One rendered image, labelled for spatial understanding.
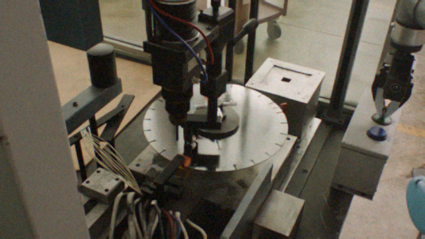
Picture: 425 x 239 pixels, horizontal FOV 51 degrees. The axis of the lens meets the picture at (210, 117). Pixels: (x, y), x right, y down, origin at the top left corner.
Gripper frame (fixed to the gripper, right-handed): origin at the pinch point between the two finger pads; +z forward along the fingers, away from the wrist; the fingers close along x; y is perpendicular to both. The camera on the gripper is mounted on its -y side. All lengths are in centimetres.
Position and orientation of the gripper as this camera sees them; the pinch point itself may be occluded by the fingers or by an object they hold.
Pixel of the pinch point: (382, 115)
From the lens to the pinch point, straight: 120.2
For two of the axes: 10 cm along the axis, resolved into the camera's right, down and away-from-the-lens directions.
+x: -8.9, -2.9, 3.5
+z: -0.2, 8.0, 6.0
